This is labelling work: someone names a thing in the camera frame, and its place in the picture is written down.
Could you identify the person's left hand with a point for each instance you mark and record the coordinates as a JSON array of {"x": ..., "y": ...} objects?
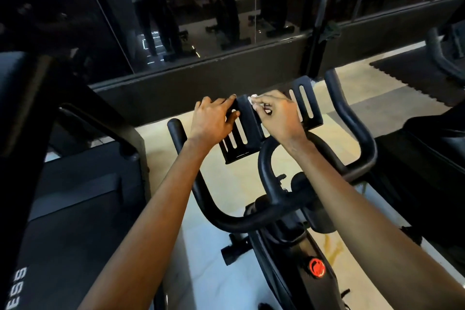
[{"x": 211, "y": 121}]

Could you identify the person's right hand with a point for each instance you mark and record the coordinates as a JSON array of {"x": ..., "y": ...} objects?
[{"x": 280, "y": 119}]

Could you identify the small white wipe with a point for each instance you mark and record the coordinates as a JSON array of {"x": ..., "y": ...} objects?
[{"x": 256, "y": 103}]

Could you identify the black spin bike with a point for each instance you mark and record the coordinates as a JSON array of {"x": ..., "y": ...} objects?
[
  {"x": 276, "y": 197},
  {"x": 429, "y": 168}
]

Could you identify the black treadmill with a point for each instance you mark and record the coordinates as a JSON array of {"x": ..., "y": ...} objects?
[{"x": 65, "y": 212}]

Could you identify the person's left forearm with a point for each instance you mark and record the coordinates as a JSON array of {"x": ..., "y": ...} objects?
[{"x": 142, "y": 241}]

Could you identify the person's right forearm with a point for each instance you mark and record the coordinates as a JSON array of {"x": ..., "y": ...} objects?
[{"x": 370, "y": 241}]

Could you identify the black interlocking foam mat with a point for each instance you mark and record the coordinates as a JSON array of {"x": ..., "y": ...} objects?
[{"x": 418, "y": 70}]

